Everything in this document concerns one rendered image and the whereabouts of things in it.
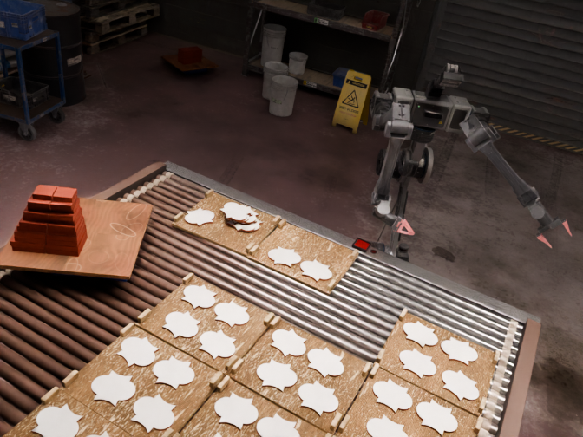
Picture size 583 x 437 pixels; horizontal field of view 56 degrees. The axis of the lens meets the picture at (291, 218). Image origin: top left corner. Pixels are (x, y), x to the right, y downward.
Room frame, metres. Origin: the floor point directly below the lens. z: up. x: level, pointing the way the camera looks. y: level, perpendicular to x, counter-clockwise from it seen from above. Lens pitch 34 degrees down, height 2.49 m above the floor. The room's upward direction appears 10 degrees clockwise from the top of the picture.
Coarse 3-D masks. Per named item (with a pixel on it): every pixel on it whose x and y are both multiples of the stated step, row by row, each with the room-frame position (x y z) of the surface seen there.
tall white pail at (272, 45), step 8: (272, 24) 6.94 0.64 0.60; (264, 32) 6.73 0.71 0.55; (272, 32) 6.67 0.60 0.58; (280, 32) 6.70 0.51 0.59; (264, 40) 6.73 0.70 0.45; (272, 40) 6.68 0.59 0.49; (280, 40) 6.71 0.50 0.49; (264, 48) 6.72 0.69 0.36; (272, 48) 6.68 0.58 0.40; (280, 48) 6.73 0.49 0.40; (264, 56) 6.71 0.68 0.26; (272, 56) 6.68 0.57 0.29; (280, 56) 6.76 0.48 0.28
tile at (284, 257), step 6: (270, 252) 1.98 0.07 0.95; (276, 252) 1.99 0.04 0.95; (282, 252) 2.00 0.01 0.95; (288, 252) 2.00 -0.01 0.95; (294, 252) 2.01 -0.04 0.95; (270, 258) 1.95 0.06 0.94; (276, 258) 1.94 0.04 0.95; (282, 258) 1.95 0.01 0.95; (288, 258) 1.96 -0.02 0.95; (294, 258) 1.97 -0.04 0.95; (300, 258) 1.97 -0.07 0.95; (282, 264) 1.92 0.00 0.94; (288, 264) 1.92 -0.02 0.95; (294, 264) 1.94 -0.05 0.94
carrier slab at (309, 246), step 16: (288, 224) 2.25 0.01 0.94; (272, 240) 2.09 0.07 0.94; (288, 240) 2.11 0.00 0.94; (304, 240) 2.13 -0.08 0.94; (320, 240) 2.16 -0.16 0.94; (256, 256) 1.95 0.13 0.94; (304, 256) 2.01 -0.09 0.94; (320, 256) 2.03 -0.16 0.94; (336, 256) 2.05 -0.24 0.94; (288, 272) 1.88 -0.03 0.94; (336, 272) 1.93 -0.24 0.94; (320, 288) 1.81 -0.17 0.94
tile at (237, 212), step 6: (228, 204) 2.23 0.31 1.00; (234, 204) 2.24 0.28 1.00; (222, 210) 2.17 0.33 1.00; (228, 210) 2.18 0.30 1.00; (234, 210) 2.19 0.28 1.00; (240, 210) 2.19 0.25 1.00; (228, 216) 2.13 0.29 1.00; (234, 216) 2.14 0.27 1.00; (240, 216) 2.14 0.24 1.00; (246, 216) 2.15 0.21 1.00
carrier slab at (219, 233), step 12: (204, 204) 2.29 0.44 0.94; (216, 204) 2.31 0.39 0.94; (240, 204) 2.35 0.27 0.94; (216, 216) 2.21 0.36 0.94; (264, 216) 2.28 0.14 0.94; (180, 228) 2.07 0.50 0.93; (192, 228) 2.08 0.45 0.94; (204, 228) 2.09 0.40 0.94; (216, 228) 2.11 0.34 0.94; (228, 228) 2.12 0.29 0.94; (264, 228) 2.17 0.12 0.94; (216, 240) 2.02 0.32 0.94; (228, 240) 2.03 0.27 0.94; (240, 240) 2.05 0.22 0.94; (252, 240) 2.06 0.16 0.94; (240, 252) 1.96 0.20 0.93
